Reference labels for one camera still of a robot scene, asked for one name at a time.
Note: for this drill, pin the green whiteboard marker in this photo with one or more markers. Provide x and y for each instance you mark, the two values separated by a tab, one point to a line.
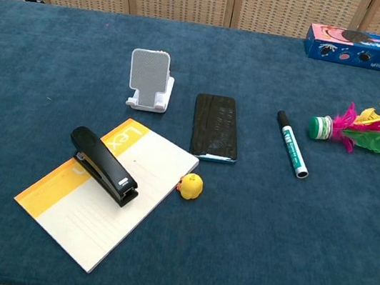
291	144

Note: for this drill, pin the blue felt table cover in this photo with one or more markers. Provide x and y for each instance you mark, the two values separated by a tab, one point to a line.
266	252

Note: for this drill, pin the yellow duck toy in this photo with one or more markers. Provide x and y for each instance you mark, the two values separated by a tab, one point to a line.
192	186

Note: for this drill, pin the black stapler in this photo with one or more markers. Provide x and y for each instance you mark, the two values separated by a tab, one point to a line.
101	157

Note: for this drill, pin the black smartphone in blue case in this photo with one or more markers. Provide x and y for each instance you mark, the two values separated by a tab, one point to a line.
216	125

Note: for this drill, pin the yellow and white notebook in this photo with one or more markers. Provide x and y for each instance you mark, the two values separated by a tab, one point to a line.
108	227

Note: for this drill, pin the blue cookie box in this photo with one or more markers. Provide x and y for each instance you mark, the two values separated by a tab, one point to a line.
352	54

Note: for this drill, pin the colourful feather shuttlecock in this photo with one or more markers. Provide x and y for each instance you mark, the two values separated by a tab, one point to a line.
320	127

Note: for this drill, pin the white phone stand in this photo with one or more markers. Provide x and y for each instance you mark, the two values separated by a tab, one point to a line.
149	71

